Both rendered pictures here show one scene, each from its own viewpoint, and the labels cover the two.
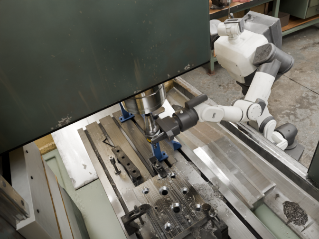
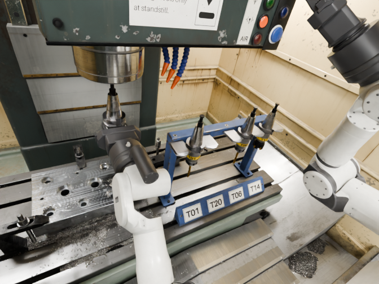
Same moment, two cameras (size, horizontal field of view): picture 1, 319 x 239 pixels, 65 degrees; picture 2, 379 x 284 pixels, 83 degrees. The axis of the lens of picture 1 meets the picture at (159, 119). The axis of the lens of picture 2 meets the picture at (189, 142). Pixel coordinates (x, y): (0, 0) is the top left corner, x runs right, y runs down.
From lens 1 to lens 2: 1.01 m
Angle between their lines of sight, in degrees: 57
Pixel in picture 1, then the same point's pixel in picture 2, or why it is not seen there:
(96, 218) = not seen: hidden behind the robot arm
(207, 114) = (115, 182)
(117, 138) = (206, 160)
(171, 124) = (116, 137)
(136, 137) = (206, 177)
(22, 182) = not seen: hidden behind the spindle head
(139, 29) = not seen: outside the picture
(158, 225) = (54, 172)
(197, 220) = (33, 208)
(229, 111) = (141, 251)
